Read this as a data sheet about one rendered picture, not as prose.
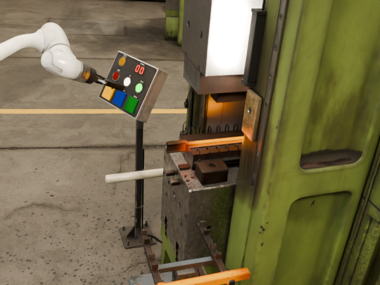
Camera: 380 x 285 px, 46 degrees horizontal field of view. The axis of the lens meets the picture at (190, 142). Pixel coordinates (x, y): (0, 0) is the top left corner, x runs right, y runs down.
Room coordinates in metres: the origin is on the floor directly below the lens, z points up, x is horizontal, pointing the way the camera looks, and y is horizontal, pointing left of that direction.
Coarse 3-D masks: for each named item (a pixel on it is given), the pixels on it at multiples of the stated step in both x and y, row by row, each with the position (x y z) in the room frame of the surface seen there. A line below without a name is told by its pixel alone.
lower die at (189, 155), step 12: (216, 132) 1.88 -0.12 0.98; (228, 132) 1.89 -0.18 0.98; (240, 132) 1.88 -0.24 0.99; (216, 144) 1.73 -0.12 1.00; (228, 144) 1.74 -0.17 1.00; (240, 144) 1.76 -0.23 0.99; (192, 156) 1.64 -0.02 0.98; (204, 156) 1.65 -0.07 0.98; (216, 156) 1.67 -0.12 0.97; (192, 168) 1.63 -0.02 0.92
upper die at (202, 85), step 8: (184, 56) 1.82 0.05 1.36; (184, 64) 1.81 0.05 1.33; (192, 64) 1.72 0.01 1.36; (184, 72) 1.80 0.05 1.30; (192, 72) 1.71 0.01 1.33; (200, 72) 1.63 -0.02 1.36; (192, 80) 1.70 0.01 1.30; (200, 80) 1.63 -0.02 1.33; (208, 80) 1.64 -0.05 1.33; (216, 80) 1.66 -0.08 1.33; (224, 80) 1.67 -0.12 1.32; (232, 80) 1.68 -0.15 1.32; (240, 80) 1.69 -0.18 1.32; (200, 88) 1.63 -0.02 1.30; (208, 88) 1.65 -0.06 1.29; (216, 88) 1.66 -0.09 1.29; (224, 88) 1.67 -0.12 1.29; (232, 88) 1.68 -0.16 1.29; (240, 88) 1.70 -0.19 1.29; (248, 88) 1.71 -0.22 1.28
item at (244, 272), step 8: (224, 272) 1.01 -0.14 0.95; (232, 272) 1.01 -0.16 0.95; (240, 272) 1.01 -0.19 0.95; (248, 272) 1.01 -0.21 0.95; (176, 280) 0.96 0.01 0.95; (184, 280) 0.96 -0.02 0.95; (192, 280) 0.96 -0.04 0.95; (200, 280) 0.96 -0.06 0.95; (208, 280) 0.97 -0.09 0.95; (216, 280) 0.97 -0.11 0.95; (224, 280) 0.98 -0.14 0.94
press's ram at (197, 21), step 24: (192, 0) 1.77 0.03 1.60; (216, 0) 1.59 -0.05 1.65; (240, 0) 1.62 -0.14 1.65; (192, 24) 1.75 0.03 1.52; (216, 24) 1.59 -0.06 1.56; (240, 24) 1.63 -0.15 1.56; (192, 48) 1.73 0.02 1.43; (216, 48) 1.60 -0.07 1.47; (240, 48) 1.63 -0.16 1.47; (216, 72) 1.60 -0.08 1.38; (240, 72) 1.64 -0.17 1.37
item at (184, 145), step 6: (222, 138) 1.77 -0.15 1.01; (228, 138) 1.78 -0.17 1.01; (234, 138) 1.78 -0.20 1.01; (240, 138) 1.79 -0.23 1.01; (168, 144) 1.66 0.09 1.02; (174, 144) 1.67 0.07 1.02; (180, 144) 1.68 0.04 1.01; (186, 144) 1.68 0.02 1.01; (192, 144) 1.69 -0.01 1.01; (198, 144) 1.70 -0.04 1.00; (204, 144) 1.71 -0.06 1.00; (168, 150) 1.66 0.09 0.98; (174, 150) 1.67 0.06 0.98; (180, 150) 1.68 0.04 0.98; (186, 150) 1.67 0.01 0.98
